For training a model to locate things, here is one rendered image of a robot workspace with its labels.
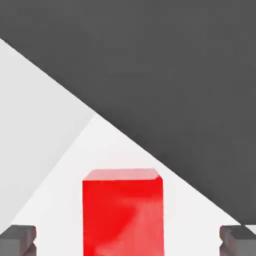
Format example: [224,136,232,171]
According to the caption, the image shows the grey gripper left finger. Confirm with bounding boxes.
[0,224,38,256]

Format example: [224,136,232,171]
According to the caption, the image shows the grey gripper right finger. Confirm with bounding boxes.
[219,224,256,256]

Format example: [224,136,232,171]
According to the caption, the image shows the small red cube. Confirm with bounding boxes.
[82,168,165,256]

